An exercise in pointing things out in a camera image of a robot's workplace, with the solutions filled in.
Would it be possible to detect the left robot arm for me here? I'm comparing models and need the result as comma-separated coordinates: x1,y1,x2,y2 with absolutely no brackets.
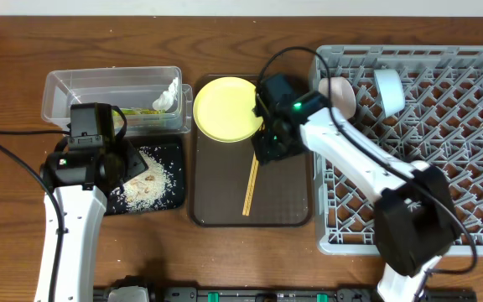
34,103,148,301

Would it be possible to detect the green orange snack wrapper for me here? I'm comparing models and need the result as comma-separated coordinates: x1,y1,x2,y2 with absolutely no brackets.
121,107,169,127

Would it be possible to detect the grey dishwasher rack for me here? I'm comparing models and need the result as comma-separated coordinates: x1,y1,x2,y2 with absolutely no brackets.
309,45,483,257

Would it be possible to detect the wooden chopstick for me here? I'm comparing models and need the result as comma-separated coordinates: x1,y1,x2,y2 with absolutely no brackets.
241,153,257,216
245,154,260,217

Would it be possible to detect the pile of rice scraps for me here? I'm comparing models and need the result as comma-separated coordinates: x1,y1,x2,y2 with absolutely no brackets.
111,146,184,213

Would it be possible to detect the yellow plate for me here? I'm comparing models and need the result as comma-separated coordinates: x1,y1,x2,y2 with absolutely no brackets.
193,76,263,143

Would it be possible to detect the light blue bowl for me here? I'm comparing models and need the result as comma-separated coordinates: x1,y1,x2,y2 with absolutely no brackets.
374,69,405,117

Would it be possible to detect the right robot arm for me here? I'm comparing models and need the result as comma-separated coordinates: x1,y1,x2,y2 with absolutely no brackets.
252,74,463,301

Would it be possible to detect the clear plastic waste bin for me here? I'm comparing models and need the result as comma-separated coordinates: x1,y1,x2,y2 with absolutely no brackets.
41,66,193,137

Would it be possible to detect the white tissue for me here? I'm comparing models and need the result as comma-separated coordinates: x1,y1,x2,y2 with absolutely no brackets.
153,77,179,112

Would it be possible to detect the black waste tray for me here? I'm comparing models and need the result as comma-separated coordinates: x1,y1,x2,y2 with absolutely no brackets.
105,134,186,216

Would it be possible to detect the pink white bowl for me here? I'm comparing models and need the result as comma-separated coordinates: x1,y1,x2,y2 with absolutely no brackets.
318,77,356,119

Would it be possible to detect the dark brown serving tray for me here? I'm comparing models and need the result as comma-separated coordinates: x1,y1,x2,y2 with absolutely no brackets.
187,73,314,228

